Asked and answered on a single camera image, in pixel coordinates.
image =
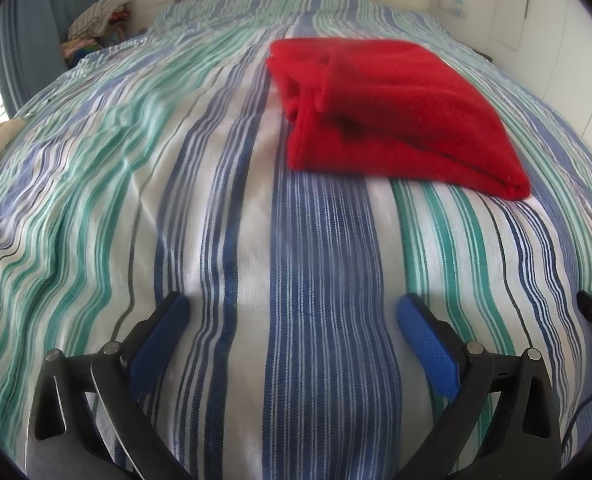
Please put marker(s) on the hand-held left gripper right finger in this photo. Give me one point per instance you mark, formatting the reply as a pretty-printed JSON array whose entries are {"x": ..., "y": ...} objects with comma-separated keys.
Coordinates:
[{"x": 428, "y": 342}]

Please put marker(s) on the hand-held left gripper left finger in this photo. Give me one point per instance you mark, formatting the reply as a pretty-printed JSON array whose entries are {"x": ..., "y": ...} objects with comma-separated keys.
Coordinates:
[{"x": 158, "y": 340}]

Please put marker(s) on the red towel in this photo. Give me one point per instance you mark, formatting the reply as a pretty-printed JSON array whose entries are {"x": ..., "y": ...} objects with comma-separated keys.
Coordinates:
[{"x": 391, "y": 115}]

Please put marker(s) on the pile of clothes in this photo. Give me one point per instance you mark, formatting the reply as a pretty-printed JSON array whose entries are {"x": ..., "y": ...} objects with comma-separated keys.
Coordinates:
[{"x": 98, "y": 22}]

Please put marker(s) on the striped bed sheet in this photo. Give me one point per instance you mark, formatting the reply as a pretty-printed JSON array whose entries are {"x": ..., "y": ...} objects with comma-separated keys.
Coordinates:
[{"x": 286, "y": 270}]

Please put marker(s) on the blue curtain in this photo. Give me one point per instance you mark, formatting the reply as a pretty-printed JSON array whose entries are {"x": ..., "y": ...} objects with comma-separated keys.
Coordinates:
[{"x": 25, "y": 35}]

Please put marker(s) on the white wall panel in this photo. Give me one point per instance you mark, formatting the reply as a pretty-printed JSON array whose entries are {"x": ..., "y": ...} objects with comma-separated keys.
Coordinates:
[{"x": 513, "y": 7}]

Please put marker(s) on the white wall socket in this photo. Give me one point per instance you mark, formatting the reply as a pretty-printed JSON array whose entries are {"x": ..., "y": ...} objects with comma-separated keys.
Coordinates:
[{"x": 453, "y": 5}]

